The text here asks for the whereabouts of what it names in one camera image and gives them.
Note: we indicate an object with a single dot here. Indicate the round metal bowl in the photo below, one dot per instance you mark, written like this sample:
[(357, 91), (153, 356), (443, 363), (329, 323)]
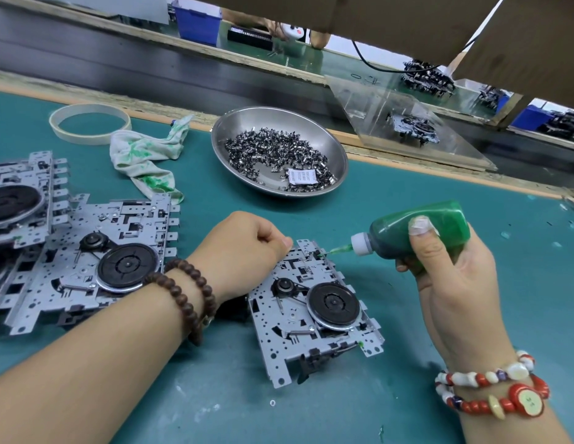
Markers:
[(230, 120)]

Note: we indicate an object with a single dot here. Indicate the person's left hand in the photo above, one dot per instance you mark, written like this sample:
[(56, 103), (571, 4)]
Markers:
[(241, 254)]

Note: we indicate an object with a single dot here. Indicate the person's left forearm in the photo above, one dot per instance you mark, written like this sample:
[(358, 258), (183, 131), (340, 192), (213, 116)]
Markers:
[(83, 374)]

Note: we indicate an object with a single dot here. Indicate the black conveyor belt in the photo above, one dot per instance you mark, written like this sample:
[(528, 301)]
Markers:
[(130, 55)]

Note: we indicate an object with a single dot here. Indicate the black flat box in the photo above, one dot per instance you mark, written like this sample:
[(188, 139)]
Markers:
[(250, 38)]

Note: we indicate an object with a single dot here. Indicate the green glue squeeze bottle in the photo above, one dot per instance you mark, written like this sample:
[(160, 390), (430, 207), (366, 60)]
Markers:
[(435, 226)]

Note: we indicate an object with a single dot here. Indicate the white green-stained cloth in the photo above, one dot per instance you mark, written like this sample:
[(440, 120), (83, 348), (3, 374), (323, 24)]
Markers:
[(144, 157)]

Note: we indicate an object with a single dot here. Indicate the brown cardboard panel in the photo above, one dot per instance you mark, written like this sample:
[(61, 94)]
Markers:
[(407, 23)]

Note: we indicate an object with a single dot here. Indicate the person's right hand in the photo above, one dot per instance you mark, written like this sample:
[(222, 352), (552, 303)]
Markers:
[(467, 309)]

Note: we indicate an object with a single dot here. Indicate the clear plastic sheet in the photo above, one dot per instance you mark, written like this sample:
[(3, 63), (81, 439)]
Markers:
[(463, 148)]

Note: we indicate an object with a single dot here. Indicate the finished mechanisms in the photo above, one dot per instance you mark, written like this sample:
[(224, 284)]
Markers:
[(428, 78)]

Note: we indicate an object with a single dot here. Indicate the blue plastic bin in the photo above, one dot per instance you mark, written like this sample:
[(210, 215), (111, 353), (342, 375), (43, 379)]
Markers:
[(531, 119), (197, 25)]

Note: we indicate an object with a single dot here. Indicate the pile of small metal parts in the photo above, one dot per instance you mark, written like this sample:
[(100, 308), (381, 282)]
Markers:
[(268, 152)]

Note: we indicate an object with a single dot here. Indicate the person's right forearm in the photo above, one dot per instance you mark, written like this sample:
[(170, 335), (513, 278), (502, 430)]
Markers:
[(514, 430)]

